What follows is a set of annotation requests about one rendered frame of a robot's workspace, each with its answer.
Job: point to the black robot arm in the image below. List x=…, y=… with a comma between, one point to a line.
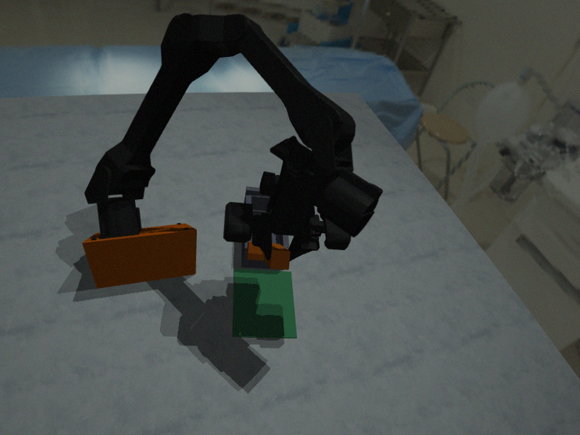
x=190, y=47

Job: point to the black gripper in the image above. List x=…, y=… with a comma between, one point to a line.
x=299, y=221

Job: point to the orange l-shaped part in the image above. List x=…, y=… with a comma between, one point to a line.
x=280, y=256

